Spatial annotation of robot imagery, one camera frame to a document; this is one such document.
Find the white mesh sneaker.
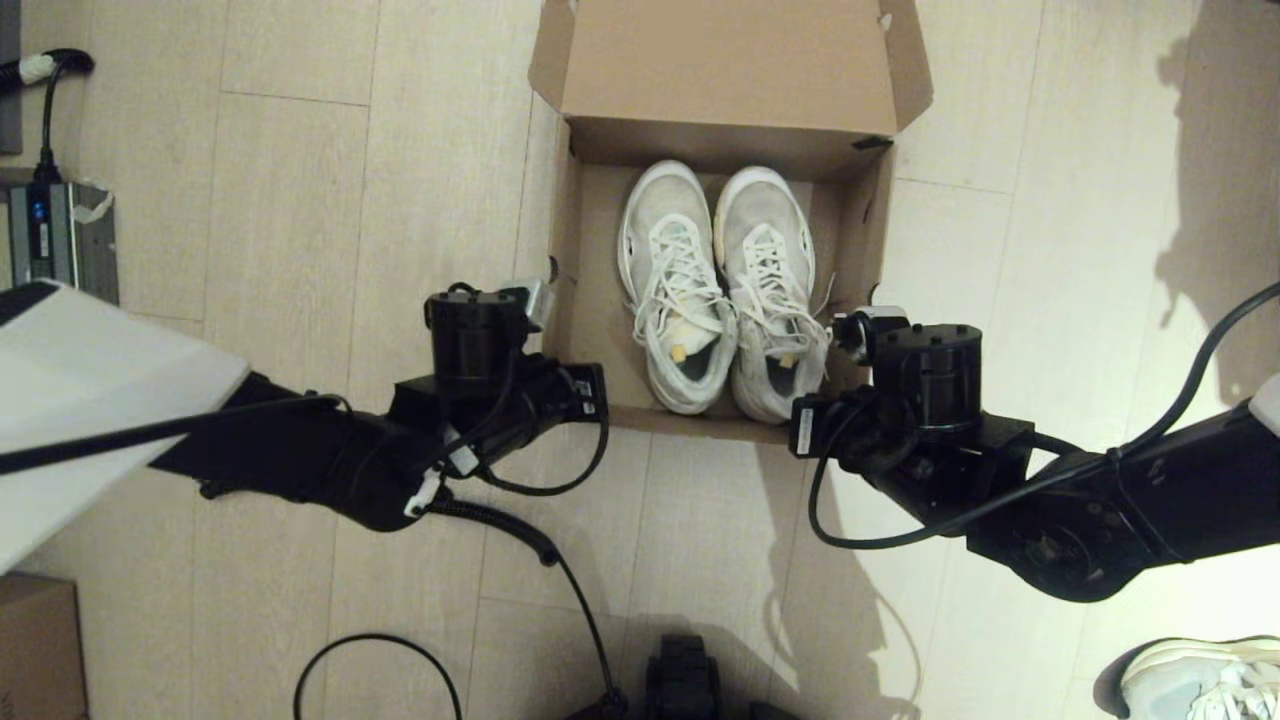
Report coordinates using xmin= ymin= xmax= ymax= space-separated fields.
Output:
xmin=713 ymin=165 xmax=833 ymax=426
xmin=617 ymin=160 xmax=739 ymax=416

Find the brown cardboard shoe box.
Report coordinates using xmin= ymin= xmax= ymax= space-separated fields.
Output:
xmin=527 ymin=0 xmax=933 ymax=444

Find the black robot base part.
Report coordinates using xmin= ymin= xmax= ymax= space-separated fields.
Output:
xmin=645 ymin=634 xmax=721 ymax=720

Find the white teal worn sneaker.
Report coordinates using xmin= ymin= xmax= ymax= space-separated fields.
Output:
xmin=1095 ymin=636 xmax=1280 ymax=720

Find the grey power supply unit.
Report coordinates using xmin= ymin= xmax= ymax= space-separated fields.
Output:
xmin=8 ymin=182 xmax=119 ymax=306

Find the plain brown cardboard carton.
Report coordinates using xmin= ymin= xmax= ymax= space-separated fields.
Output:
xmin=0 ymin=572 xmax=89 ymax=720

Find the dark grey panel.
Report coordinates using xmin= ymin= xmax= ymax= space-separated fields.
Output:
xmin=0 ymin=0 xmax=23 ymax=156

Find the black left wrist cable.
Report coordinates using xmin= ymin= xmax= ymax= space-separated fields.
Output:
xmin=430 ymin=365 xmax=611 ymax=498

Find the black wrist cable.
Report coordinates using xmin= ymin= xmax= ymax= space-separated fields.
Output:
xmin=430 ymin=365 xmax=611 ymax=498
xmin=806 ymin=280 xmax=1280 ymax=551

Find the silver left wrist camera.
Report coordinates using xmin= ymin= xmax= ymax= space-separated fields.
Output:
xmin=510 ymin=278 xmax=556 ymax=333

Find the black corrugated taped cable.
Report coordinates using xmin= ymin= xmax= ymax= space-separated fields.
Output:
xmin=430 ymin=498 xmax=629 ymax=719

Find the white arm cable clip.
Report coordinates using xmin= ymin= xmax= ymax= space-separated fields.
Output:
xmin=403 ymin=468 xmax=448 ymax=519

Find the thin black cable loop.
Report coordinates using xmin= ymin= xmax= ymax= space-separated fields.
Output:
xmin=294 ymin=634 xmax=465 ymax=720

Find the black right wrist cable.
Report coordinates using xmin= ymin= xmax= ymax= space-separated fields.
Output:
xmin=806 ymin=280 xmax=1280 ymax=551

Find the black taped power cord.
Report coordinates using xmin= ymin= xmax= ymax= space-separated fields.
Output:
xmin=0 ymin=48 xmax=96 ymax=186

